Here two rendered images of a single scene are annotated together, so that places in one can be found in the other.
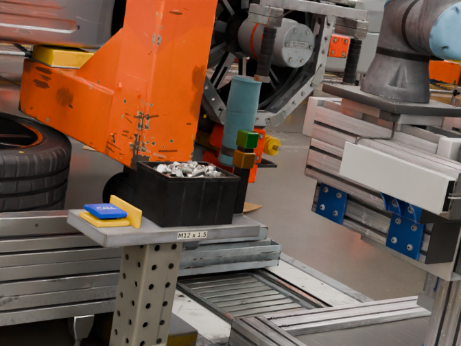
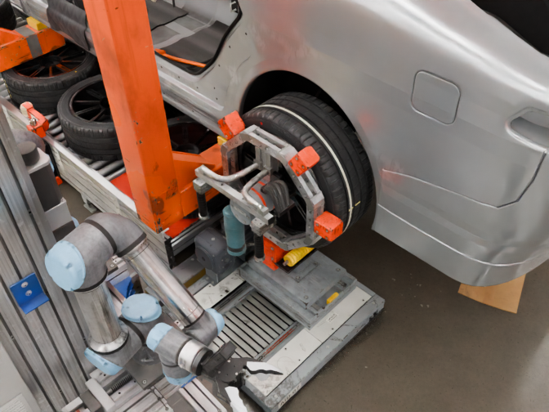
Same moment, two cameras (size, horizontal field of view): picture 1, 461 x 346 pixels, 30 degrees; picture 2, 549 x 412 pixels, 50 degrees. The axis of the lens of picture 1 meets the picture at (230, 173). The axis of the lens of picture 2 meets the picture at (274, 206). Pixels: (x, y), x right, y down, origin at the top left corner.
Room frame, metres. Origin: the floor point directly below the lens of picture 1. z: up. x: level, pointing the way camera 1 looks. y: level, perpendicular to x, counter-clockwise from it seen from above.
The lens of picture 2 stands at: (2.53, -1.86, 2.52)
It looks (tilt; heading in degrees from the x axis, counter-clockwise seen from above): 44 degrees down; 86
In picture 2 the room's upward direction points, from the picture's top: 2 degrees counter-clockwise
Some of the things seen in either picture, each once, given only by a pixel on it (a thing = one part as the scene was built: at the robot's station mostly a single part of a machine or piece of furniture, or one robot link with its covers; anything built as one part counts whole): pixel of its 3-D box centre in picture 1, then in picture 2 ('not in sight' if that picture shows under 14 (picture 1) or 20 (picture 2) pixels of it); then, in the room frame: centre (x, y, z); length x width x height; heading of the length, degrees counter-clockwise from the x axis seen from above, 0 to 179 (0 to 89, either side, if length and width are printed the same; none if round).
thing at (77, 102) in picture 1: (91, 71); (210, 157); (2.38, 0.43, 0.69); 0.52 x 0.17 x 0.35; 40
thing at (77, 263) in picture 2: not in sight; (98, 306); (2.10, -0.82, 1.19); 0.15 x 0.12 x 0.55; 52
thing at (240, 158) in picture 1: (243, 158); not in sight; (2.04, -0.03, 0.59); 0.04 x 0.04 x 0.04; 40
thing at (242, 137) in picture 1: (247, 139); not in sight; (2.04, -0.03, 0.64); 0.04 x 0.04 x 0.04; 40
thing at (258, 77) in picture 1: (266, 53); (202, 203); (2.35, -0.04, 0.83); 0.04 x 0.04 x 0.16
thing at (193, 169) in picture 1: (185, 190); not in sight; (1.94, 0.10, 0.51); 0.20 x 0.14 x 0.13; 129
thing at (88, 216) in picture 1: (104, 218); not in sight; (1.80, 0.25, 0.45); 0.08 x 0.08 x 0.01; 40
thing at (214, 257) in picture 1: (191, 241); (296, 277); (2.77, 0.09, 0.13); 0.50 x 0.36 x 0.10; 130
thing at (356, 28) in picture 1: (351, 27); (263, 222); (2.59, -0.28, 0.93); 0.09 x 0.05 x 0.05; 40
